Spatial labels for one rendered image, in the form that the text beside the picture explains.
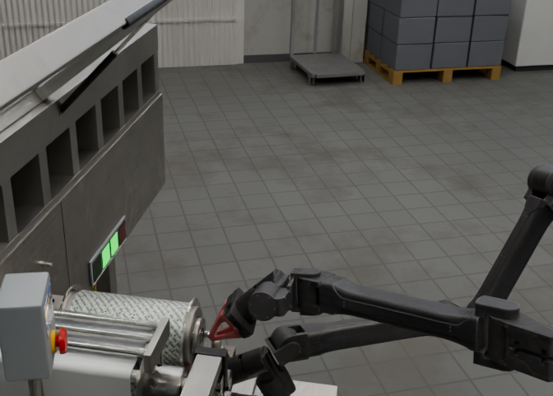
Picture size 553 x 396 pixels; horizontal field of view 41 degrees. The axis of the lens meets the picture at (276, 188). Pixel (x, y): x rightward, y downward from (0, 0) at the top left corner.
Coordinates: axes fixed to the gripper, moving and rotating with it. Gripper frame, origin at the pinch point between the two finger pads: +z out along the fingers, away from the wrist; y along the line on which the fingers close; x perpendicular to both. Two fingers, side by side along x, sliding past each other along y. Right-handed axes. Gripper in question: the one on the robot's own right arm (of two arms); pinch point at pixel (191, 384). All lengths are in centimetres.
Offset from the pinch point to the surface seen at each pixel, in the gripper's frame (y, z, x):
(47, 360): -64, -30, 48
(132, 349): -38, -21, 33
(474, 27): 607, -72, -105
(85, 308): -9.1, 4.3, 30.0
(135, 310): -8.3, -4.6, 25.2
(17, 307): -64, -32, 56
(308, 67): 571, 81, -63
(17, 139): -5, -2, 65
